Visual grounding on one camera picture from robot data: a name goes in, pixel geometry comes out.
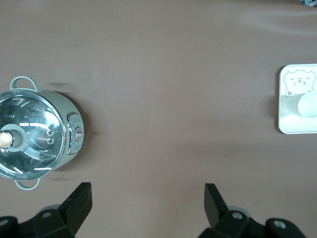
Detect pale green electric cooking pot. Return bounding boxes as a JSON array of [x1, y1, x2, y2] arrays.
[[0, 76, 86, 191]]

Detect white bear print tray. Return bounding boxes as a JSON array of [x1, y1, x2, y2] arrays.
[[277, 63, 317, 135]]

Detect glass pot lid with knob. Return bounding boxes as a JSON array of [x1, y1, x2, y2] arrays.
[[0, 89, 68, 179]]

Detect brown table cover mat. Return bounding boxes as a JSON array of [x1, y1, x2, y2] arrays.
[[0, 0, 317, 238]]

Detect white plastic cup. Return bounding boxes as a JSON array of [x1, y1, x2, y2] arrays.
[[283, 92, 317, 119]]

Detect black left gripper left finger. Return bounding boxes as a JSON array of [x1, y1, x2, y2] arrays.
[[0, 182, 93, 238]]

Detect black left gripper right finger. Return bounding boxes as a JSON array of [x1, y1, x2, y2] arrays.
[[199, 183, 305, 238]]

